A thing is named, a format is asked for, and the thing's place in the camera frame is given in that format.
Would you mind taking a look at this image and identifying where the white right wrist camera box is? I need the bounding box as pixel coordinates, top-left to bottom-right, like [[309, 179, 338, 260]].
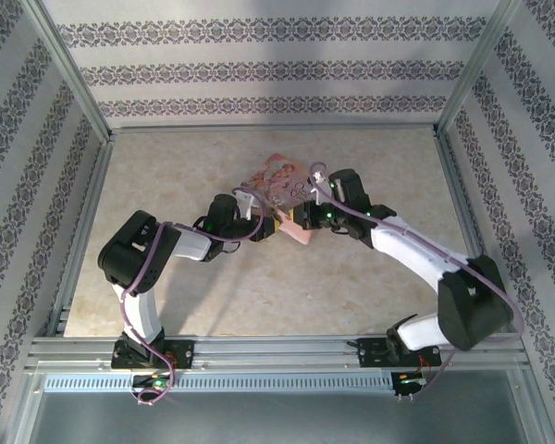
[[310, 169, 329, 204]]

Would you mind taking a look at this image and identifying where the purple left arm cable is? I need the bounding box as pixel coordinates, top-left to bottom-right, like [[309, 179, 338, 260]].
[[119, 187, 265, 408]]

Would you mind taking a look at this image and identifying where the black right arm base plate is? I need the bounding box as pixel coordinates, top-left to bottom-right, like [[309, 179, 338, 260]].
[[358, 337, 444, 369]]

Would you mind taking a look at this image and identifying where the aluminium table edge rail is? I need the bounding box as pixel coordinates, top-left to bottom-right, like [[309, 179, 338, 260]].
[[106, 123, 440, 135], [432, 129, 510, 335], [45, 133, 117, 338]]

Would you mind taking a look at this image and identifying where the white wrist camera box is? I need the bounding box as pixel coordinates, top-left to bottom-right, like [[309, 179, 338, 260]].
[[233, 187, 258, 222], [310, 169, 329, 204]]

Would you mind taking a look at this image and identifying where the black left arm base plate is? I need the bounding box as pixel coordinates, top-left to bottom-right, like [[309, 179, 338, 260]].
[[111, 339, 196, 371]]

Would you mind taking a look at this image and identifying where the long aluminium mounting rail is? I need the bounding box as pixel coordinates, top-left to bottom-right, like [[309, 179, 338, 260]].
[[25, 335, 531, 371]]

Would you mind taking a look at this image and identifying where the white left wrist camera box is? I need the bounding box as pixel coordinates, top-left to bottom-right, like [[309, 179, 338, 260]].
[[233, 187, 258, 222]]

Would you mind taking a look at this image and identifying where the slotted grey cable duct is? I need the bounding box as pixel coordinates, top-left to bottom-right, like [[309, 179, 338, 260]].
[[43, 373, 395, 393]]

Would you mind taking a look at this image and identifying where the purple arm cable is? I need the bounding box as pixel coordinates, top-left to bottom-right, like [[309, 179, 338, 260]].
[[119, 187, 265, 408], [308, 161, 526, 399]]

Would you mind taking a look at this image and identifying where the pink storybook tin box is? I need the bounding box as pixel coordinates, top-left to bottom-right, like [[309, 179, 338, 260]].
[[233, 152, 324, 246]]

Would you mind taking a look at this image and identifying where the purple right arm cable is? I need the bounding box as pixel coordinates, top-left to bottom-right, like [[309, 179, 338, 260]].
[[308, 161, 526, 399]]

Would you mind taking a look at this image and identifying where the grey metal sheet panel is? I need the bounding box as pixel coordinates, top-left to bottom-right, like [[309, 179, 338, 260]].
[[27, 390, 528, 444]]

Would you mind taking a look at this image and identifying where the aluminium frame post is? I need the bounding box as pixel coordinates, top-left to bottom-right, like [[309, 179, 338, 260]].
[[25, 0, 117, 144], [4, 369, 45, 444], [433, 0, 524, 138], [508, 369, 554, 444]]

